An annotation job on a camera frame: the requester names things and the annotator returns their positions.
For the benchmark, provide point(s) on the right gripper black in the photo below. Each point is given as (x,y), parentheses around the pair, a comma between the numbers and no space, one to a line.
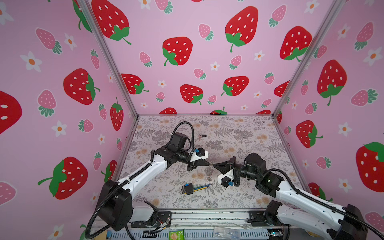
(228,164)

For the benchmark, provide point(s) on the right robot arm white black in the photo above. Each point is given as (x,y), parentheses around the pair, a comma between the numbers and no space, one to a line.
(293,206)

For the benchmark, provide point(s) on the green snack packet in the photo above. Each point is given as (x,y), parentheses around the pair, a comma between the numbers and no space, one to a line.
(177,235)

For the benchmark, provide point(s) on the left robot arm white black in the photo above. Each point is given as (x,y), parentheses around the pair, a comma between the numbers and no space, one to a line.
(116,209)

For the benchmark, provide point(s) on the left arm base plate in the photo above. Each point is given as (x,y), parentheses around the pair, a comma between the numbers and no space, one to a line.
(157,219)

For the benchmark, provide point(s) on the clear plastic bag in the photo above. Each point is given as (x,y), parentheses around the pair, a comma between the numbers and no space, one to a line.
(226,233)

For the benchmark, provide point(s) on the black connector with coloured wires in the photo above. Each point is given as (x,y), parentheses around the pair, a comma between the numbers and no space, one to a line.
(189,189)

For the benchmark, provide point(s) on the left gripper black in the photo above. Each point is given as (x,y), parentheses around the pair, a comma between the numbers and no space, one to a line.
(192,165)

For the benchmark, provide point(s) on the aluminium rail frame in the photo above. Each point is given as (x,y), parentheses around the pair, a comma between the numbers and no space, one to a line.
(199,224)

